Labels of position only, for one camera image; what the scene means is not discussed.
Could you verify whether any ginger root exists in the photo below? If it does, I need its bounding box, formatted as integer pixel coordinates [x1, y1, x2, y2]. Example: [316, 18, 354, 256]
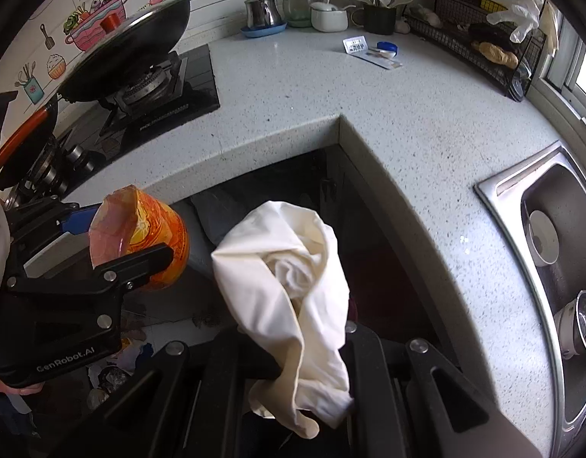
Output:
[471, 42, 518, 69]

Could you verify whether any black wire spice rack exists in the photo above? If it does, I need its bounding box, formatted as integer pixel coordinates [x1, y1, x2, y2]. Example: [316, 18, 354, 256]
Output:
[405, 0, 546, 102]

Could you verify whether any white bowl in sink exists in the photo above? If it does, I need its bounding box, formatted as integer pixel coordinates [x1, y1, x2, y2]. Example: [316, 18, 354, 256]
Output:
[526, 210, 560, 267]

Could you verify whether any stainless steel sink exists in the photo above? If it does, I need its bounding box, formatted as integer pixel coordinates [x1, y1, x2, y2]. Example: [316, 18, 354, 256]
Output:
[475, 142, 586, 457]

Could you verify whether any white sugar bowl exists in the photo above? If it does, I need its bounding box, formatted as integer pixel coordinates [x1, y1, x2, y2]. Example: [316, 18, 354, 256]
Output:
[309, 0, 353, 33]

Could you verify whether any steel cup in sink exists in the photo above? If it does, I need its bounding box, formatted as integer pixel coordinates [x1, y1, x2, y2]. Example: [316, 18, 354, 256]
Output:
[554, 290, 586, 360]

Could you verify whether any black gas stove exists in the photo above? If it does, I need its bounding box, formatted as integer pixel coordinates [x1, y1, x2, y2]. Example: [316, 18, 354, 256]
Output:
[1, 43, 222, 202]

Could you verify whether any white sachet packet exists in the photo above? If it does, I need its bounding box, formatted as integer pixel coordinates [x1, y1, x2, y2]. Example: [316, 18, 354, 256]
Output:
[343, 36, 402, 70]

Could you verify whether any clear disposable glove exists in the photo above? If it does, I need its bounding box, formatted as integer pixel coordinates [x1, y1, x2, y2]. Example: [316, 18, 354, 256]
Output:
[486, 0, 544, 44]

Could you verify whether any black frying pan orange handle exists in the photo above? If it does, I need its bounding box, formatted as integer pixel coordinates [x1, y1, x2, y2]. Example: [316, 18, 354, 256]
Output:
[0, 94, 58, 191]

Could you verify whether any blue bottle cap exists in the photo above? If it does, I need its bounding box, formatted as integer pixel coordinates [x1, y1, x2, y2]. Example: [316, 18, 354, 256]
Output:
[377, 42, 399, 54]

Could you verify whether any person left hand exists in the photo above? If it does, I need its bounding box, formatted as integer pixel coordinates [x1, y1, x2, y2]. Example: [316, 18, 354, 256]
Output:
[0, 368, 46, 397]

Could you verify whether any dark green utensil mug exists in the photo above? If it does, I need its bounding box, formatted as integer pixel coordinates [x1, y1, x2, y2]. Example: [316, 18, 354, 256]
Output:
[350, 4, 396, 35]

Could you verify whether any white plastic spoon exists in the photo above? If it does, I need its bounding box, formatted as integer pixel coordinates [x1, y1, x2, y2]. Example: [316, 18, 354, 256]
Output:
[367, 48, 398, 60]

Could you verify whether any steel oil pot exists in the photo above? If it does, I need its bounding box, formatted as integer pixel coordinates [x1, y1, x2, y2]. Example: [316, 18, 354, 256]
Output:
[245, 0, 283, 30]

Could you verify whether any blue saucer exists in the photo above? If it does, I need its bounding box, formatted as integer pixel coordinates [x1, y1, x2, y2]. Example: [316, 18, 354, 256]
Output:
[240, 23, 287, 39]

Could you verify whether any black wok with lid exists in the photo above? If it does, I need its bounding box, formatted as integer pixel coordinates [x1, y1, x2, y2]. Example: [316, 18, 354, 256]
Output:
[57, 0, 192, 102]

